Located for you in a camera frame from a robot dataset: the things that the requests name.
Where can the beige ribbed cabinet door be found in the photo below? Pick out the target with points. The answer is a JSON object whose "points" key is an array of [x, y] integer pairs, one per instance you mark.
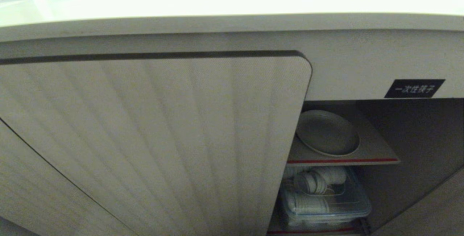
{"points": [[40, 192], [152, 138]]}

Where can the grey round plate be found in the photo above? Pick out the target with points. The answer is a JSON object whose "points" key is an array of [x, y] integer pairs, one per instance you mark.
{"points": [[328, 132]]}

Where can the stack of white cups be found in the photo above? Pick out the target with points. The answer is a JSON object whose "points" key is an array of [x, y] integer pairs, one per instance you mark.
{"points": [[320, 179], [308, 204]]}

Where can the cabinet shelf with red edge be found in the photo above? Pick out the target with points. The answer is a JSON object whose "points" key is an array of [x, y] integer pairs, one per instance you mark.
{"points": [[373, 149]]}

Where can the black label with white print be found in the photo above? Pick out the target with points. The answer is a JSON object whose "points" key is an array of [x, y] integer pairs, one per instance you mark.
{"points": [[414, 88]]}

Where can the clear plastic storage bin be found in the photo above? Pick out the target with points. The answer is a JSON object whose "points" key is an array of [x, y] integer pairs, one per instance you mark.
{"points": [[348, 203]]}

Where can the white counter cabinet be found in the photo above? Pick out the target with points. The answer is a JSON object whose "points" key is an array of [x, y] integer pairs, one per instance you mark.
{"points": [[232, 22]]}

